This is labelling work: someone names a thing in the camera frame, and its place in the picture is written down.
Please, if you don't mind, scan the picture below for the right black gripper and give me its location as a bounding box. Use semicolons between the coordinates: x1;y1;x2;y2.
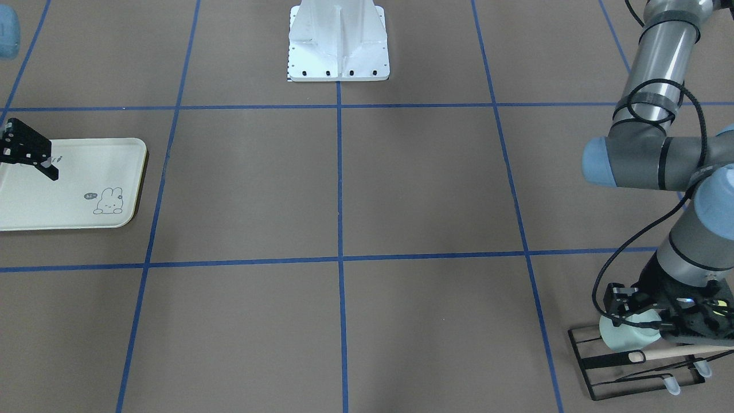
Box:
1;118;58;181

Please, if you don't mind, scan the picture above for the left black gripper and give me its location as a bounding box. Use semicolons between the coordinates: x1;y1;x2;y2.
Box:
632;255;733;345

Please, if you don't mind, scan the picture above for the light green cup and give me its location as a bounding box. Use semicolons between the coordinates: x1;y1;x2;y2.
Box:
599;316;661;352

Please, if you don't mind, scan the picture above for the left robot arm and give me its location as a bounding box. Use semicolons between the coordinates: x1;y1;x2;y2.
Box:
582;1;733;351

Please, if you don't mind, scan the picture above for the cream rabbit tray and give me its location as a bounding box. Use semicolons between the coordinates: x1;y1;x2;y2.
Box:
1;138;149;232

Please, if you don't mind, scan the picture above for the black wire cup rack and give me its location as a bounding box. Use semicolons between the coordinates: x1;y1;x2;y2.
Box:
567;326;732;402

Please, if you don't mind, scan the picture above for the white pedestal column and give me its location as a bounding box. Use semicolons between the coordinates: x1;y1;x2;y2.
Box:
287;1;391;82

